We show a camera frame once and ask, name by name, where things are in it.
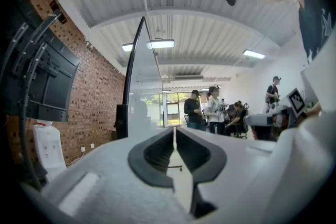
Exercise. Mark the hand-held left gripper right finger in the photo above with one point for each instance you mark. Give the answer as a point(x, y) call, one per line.
point(236, 178)

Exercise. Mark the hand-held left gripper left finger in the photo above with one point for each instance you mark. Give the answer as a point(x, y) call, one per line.
point(110, 191)

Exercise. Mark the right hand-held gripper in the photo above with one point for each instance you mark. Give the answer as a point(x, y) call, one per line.
point(287, 112)

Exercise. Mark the glass whiteboard with black frame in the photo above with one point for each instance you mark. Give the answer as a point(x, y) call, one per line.
point(143, 81)

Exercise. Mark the rectangular ceiling light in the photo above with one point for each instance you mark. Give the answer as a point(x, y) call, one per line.
point(127, 47)
point(161, 43)
point(253, 54)

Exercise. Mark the white water dispenser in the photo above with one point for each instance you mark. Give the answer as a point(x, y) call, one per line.
point(50, 149)

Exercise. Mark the glass door with window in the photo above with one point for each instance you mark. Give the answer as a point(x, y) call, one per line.
point(172, 108)

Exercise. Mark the white wall socket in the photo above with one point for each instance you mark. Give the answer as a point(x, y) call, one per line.
point(92, 145)
point(83, 149)

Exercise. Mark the black wall-mounted monitor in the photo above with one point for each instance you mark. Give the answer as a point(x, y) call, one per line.
point(56, 81)

